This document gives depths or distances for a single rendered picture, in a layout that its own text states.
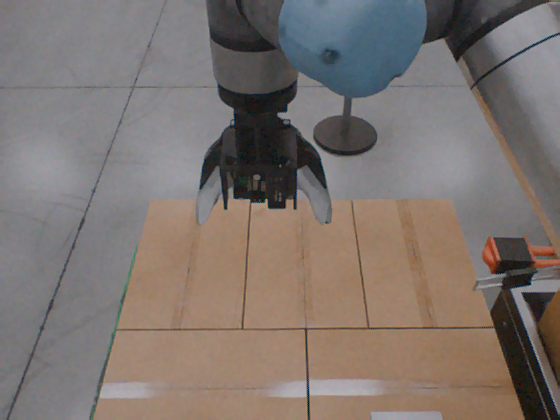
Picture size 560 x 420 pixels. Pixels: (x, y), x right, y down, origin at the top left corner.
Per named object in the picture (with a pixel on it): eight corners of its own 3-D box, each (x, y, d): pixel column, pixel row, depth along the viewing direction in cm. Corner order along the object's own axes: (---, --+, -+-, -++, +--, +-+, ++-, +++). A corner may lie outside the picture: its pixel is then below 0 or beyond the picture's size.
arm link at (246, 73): (212, 11, 45) (306, 10, 45) (217, 59, 49) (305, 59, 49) (203, 52, 40) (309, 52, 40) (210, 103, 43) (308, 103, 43)
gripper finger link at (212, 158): (186, 183, 56) (229, 128, 51) (188, 173, 57) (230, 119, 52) (224, 201, 58) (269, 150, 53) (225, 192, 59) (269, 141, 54)
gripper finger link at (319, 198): (330, 253, 58) (280, 204, 52) (326, 215, 62) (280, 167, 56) (354, 242, 56) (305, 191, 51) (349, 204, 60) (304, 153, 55)
